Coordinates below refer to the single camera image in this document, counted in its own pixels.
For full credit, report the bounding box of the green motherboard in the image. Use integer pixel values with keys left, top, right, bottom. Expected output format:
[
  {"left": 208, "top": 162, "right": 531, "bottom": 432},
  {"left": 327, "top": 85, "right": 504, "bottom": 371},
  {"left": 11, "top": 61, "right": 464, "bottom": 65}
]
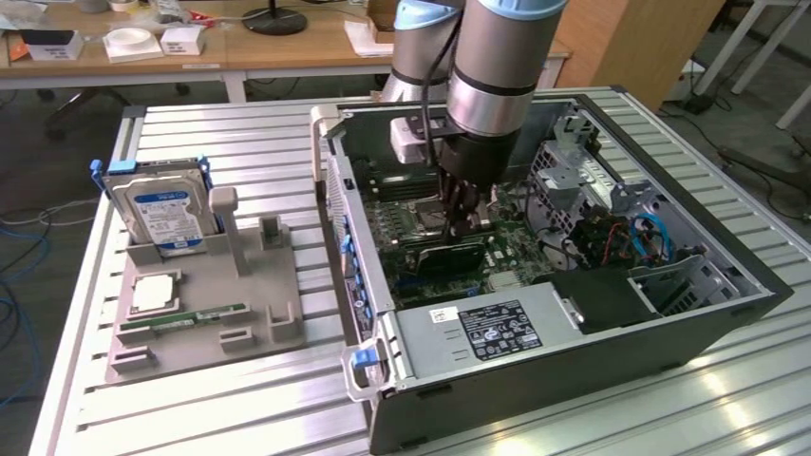
[{"left": 360, "top": 170, "right": 552, "bottom": 310}]

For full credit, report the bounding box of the green RAM stick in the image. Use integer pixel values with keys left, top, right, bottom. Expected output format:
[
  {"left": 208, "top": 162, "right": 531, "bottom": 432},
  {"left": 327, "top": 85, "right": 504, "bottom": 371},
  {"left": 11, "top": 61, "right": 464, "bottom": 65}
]
[{"left": 119, "top": 303, "right": 247, "bottom": 333}]

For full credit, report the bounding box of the grey parts rack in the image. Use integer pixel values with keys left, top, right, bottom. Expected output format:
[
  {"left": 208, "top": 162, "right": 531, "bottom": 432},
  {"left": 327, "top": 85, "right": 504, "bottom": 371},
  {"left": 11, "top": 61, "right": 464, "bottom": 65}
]
[{"left": 104, "top": 184, "right": 309, "bottom": 384}]

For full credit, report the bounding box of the red wire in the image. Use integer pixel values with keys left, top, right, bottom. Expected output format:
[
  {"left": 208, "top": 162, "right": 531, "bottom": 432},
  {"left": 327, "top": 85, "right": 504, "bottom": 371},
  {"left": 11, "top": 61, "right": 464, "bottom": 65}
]
[{"left": 599, "top": 222, "right": 634, "bottom": 262}]

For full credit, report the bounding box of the silver chipset heatsink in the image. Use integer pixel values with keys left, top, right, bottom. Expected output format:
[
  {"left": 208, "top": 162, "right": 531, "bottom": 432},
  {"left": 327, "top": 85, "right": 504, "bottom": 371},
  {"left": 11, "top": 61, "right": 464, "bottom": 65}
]
[{"left": 487, "top": 271, "right": 531, "bottom": 292}]

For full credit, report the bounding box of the metal disk bay cage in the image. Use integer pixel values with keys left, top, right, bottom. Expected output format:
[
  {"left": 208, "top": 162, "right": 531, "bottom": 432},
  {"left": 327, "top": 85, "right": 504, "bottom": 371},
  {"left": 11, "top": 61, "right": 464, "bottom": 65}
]
[{"left": 528, "top": 113, "right": 656, "bottom": 238}]

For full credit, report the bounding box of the grey power supply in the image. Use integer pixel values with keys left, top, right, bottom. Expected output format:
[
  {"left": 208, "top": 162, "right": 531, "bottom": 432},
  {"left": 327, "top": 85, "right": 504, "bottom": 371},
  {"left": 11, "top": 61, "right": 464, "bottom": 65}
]
[{"left": 379, "top": 279, "right": 584, "bottom": 381}]

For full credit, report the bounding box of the black power adapter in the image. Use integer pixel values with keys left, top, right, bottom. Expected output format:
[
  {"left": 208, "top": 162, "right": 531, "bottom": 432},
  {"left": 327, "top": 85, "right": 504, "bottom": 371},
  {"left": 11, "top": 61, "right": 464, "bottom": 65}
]
[{"left": 680, "top": 92, "right": 722, "bottom": 116}]

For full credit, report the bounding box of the silver hard disk blue label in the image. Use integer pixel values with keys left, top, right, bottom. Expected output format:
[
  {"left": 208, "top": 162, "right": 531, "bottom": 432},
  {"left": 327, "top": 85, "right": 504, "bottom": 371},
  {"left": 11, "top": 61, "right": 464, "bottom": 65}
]
[{"left": 104, "top": 161, "right": 211, "bottom": 253}]

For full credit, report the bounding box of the cardboard box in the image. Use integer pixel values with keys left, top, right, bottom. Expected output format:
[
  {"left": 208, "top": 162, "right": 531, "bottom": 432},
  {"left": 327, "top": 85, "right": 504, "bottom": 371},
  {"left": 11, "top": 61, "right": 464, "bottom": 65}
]
[{"left": 365, "top": 0, "right": 400, "bottom": 32}]

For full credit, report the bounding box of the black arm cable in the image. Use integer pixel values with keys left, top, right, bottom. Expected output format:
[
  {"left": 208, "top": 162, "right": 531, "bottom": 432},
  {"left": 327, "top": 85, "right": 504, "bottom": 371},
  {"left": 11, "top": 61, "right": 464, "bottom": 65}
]
[{"left": 420, "top": 26, "right": 463, "bottom": 165}]

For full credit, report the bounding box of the short black expansion slot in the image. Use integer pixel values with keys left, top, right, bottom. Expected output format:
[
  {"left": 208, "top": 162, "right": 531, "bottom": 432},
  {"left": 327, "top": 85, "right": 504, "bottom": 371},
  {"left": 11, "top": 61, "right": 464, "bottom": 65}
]
[{"left": 393, "top": 287, "right": 436, "bottom": 305}]

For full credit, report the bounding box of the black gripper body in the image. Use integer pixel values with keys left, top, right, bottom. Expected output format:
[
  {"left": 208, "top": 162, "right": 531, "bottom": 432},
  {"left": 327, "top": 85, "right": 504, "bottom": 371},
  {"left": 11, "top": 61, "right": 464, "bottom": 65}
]
[{"left": 436, "top": 131, "right": 516, "bottom": 189}]

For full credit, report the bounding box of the wooden desk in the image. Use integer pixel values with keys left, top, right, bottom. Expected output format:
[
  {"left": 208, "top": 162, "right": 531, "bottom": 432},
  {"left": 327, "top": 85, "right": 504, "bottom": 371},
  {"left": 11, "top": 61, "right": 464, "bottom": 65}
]
[{"left": 0, "top": 0, "right": 571, "bottom": 91}]

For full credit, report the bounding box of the white labelled box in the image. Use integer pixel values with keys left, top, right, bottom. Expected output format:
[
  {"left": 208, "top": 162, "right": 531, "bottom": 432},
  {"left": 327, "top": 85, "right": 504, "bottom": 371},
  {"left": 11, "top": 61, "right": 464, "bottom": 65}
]
[{"left": 160, "top": 26, "right": 208, "bottom": 57}]

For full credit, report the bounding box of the blue wire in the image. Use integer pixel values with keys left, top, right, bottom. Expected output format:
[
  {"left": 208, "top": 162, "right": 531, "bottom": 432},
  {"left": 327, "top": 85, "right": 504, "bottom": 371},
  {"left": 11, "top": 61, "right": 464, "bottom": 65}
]
[{"left": 628, "top": 212, "right": 674, "bottom": 263}]

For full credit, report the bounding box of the white foam piece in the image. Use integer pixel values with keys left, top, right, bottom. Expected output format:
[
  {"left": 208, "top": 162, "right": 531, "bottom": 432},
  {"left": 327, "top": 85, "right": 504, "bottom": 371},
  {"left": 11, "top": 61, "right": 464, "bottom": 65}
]
[{"left": 343, "top": 19, "right": 397, "bottom": 57}]

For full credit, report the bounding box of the blue floor cable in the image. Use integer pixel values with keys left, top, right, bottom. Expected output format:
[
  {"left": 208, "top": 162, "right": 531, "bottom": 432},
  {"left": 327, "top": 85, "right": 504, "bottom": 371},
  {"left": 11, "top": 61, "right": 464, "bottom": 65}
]
[{"left": 0, "top": 227, "right": 52, "bottom": 408}]

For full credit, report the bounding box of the black lamp base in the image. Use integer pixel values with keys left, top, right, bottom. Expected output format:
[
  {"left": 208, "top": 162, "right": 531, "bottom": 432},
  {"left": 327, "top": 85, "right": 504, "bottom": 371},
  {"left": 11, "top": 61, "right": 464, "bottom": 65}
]
[{"left": 241, "top": 0, "right": 309, "bottom": 37}]

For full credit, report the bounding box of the grey metal disk bay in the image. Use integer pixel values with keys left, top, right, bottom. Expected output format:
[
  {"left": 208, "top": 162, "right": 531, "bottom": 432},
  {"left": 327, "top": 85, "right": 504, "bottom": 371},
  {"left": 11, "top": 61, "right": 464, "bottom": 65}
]
[{"left": 626, "top": 246, "right": 760, "bottom": 317}]

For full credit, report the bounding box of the white square dish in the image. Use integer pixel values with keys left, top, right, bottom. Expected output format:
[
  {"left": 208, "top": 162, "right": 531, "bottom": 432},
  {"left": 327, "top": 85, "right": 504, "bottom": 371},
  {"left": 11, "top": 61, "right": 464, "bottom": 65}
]
[{"left": 103, "top": 27, "right": 167, "bottom": 65}]

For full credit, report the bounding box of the silver CPU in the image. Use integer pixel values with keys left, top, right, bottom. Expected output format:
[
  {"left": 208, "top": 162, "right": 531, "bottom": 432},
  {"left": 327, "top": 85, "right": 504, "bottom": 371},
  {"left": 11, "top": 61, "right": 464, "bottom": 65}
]
[{"left": 125, "top": 273, "right": 185, "bottom": 317}]

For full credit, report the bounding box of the metal socket cover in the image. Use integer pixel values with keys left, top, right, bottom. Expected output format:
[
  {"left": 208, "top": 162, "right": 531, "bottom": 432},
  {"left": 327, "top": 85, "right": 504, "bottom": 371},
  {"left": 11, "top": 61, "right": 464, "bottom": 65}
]
[{"left": 478, "top": 184, "right": 502, "bottom": 229}]

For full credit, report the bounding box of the wooden cabinet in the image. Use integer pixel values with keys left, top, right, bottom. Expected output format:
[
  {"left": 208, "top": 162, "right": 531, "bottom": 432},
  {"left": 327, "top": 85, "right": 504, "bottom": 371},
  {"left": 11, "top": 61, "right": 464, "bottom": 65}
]
[{"left": 544, "top": 0, "right": 728, "bottom": 113}]

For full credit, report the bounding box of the white box black lid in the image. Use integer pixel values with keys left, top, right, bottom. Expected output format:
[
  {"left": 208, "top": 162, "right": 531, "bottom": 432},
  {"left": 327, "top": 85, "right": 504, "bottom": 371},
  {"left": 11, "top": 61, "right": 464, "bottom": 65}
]
[{"left": 16, "top": 28, "right": 87, "bottom": 62}]

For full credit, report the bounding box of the black open PC case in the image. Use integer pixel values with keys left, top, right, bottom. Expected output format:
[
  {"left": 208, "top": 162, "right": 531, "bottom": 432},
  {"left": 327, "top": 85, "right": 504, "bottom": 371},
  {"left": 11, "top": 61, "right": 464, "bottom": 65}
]
[{"left": 308, "top": 92, "right": 798, "bottom": 455}]

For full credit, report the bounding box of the black stand foot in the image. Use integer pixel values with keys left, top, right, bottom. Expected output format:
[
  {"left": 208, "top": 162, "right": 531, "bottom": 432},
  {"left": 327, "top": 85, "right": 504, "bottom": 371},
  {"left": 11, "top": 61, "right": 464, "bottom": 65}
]
[{"left": 719, "top": 144, "right": 811, "bottom": 196}]

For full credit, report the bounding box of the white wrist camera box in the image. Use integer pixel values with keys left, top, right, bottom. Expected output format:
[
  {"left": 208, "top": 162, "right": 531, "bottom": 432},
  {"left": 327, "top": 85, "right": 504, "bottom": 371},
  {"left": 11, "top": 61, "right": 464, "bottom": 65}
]
[{"left": 389, "top": 117, "right": 444, "bottom": 165}]

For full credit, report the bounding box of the black RAM slot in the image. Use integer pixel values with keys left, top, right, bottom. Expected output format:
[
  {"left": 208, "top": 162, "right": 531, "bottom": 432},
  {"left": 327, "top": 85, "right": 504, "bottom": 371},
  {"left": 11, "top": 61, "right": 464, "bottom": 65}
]
[
  {"left": 372, "top": 188, "right": 444, "bottom": 200},
  {"left": 369, "top": 177, "right": 440, "bottom": 189},
  {"left": 369, "top": 171, "right": 440, "bottom": 183},
  {"left": 371, "top": 182, "right": 443, "bottom": 195}
]

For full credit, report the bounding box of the white floor cable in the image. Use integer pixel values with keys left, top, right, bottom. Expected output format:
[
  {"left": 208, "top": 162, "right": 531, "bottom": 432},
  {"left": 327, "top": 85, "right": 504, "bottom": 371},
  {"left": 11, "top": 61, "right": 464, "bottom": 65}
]
[{"left": 0, "top": 198, "right": 103, "bottom": 228}]

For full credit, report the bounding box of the green graphics card black shroud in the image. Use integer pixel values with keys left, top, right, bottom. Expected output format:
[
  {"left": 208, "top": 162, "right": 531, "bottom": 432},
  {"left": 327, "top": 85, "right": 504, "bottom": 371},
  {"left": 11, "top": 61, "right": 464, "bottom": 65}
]
[{"left": 379, "top": 239, "right": 491, "bottom": 282}]

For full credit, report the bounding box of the blue disk caddy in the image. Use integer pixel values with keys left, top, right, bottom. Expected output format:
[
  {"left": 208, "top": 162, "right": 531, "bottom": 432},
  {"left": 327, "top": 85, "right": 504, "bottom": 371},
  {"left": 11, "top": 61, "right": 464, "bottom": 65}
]
[{"left": 88, "top": 154, "right": 215, "bottom": 238}]

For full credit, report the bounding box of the black chair base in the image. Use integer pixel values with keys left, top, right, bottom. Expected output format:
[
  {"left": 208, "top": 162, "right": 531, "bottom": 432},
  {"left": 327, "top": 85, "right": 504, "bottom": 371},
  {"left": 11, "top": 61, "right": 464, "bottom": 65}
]
[{"left": 37, "top": 85, "right": 191, "bottom": 142}]

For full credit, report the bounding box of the white floor device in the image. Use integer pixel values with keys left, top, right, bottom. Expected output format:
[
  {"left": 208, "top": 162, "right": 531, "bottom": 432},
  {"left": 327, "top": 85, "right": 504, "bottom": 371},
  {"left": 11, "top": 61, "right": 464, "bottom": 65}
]
[{"left": 671, "top": 59, "right": 708, "bottom": 104}]

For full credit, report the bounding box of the white table frame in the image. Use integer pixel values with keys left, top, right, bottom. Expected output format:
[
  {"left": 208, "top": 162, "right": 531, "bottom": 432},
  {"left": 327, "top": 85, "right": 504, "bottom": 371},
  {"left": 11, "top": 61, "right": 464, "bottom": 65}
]
[{"left": 690, "top": 0, "right": 811, "bottom": 130}]

